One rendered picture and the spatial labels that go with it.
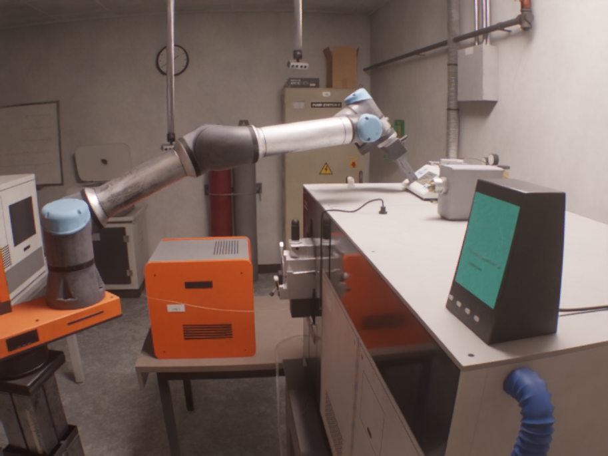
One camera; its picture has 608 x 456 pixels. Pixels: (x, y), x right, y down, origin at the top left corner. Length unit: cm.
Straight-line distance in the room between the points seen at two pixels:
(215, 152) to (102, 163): 380
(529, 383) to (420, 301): 20
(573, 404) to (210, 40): 460
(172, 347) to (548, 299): 162
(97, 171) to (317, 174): 224
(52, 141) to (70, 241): 413
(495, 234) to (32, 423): 102
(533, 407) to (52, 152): 501
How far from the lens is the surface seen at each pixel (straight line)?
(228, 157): 111
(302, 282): 141
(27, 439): 121
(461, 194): 109
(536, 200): 50
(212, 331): 189
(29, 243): 247
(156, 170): 120
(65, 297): 111
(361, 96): 139
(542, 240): 51
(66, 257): 108
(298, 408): 158
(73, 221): 106
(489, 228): 53
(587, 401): 61
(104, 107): 497
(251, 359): 193
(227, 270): 179
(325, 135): 118
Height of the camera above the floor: 167
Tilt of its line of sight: 14 degrees down
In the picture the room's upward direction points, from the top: straight up
